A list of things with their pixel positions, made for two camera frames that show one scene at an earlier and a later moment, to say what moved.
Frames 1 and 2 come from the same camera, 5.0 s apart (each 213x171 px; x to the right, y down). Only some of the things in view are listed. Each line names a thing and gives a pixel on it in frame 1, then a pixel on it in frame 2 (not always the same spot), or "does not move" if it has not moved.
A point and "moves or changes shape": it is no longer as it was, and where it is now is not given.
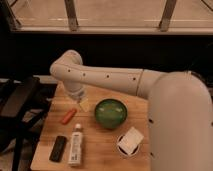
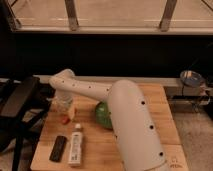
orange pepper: (68, 116) moves or changes shape
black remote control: (57, 151) does not move
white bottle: (76, 150) does not move
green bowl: (110, 113) does not move
